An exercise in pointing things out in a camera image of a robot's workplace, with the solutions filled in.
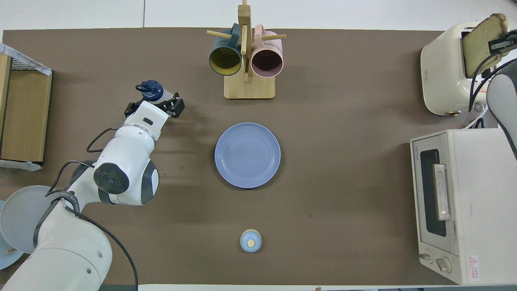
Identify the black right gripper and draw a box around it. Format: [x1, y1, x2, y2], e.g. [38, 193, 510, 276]
[488, 32, 517, 55]

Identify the bread slice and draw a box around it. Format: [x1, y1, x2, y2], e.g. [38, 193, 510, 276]
[462, 13, 509, 78]

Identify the squeeze bottle with blue cap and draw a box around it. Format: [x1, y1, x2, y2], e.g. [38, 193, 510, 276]
[136, 80, 175, 104]

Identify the blue round plate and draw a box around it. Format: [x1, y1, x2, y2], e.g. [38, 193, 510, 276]
[214, 122, 281, 189]

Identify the pale grey plate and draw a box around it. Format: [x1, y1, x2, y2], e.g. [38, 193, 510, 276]
[0, 185, 55, 254]

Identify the light blue plate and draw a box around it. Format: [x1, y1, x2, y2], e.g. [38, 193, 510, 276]
[0, 200, 25, 270]

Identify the cream two-slot toaster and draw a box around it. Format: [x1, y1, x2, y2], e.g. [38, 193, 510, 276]
[420, 21, 502, 116]

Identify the dark teal mug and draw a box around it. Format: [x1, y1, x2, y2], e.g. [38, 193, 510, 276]
[208, 23, 243, 77]

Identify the wooden mug tree stand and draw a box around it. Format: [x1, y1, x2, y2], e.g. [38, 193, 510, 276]
[206, 0, 286, 100]

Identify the pink mug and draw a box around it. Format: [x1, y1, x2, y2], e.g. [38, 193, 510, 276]
[250, 24, 284, 78]

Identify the white blue patterned paper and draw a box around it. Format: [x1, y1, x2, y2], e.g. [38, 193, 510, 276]
[0, 159, 43, 172]
[0, 42, 53, 76]

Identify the brown table mat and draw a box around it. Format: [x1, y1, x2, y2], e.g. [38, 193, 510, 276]
[0, 27, 498, 286]

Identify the white toaster oven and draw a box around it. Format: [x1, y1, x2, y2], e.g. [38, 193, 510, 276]
[410, 129, 517, 285]

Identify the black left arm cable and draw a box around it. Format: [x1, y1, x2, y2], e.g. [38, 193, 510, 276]
[34, 127, 139, 291]

